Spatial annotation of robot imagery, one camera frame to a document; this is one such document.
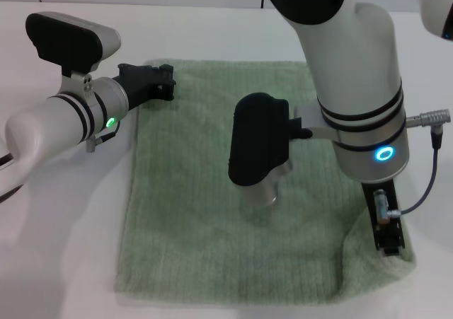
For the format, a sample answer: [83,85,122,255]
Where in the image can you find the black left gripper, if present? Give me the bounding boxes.
[117,62,178,110]

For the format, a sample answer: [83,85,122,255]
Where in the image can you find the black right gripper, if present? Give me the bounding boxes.
[361,178,406,257]

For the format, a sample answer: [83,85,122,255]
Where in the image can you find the green ribbed towel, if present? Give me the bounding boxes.
[113,59,418,297]

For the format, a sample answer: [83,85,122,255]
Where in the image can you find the grey right wrist cable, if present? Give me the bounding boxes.
[374,124,442,225]

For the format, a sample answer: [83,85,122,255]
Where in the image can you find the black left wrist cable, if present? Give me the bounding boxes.
[94,122,120,144]

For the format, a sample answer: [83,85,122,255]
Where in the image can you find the right wrist camera black silver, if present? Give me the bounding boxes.
[228,92,313,207]

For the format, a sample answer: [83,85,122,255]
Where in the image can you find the wrist camera black silver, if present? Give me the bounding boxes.
[25,11,122,103]
[228,92,313,207]

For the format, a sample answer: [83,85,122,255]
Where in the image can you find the left wrist camera black silver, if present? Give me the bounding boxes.
[25,11,122,103]

